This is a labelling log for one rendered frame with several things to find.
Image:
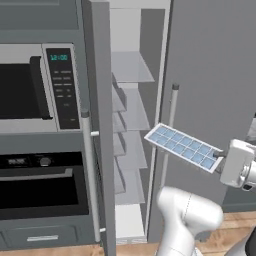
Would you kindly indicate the grey fridge door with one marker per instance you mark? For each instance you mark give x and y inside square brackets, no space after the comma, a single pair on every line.
[206,66]

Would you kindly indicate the grey door bin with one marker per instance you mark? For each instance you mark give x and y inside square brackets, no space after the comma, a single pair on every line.
[118,176]
[119,95]
[117,121]
[118,145]

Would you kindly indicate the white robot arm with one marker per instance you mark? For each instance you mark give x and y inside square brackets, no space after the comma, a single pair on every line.
[186,213]

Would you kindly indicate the black built-in oven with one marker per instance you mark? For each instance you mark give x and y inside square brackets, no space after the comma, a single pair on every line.
[40,190]

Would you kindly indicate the white freezer compartment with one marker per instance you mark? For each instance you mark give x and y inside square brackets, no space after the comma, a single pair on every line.
[125,30]

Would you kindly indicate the grey tall cabinet housing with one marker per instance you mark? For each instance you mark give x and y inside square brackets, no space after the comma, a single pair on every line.
[40,20]

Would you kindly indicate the blue white ice cube tray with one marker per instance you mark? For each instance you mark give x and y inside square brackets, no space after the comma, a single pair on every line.
[181,146]

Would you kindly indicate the silver black microwave oven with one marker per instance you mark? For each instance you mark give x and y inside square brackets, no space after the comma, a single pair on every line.
[36,90]

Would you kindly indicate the grey freezer door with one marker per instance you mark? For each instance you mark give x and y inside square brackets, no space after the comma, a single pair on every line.
[101,100]

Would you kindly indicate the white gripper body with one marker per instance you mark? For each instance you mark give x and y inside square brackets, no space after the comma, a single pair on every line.
[235,163]

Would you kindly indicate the dark grey base cabinet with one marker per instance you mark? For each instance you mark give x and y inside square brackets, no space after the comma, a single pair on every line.
[240,201]

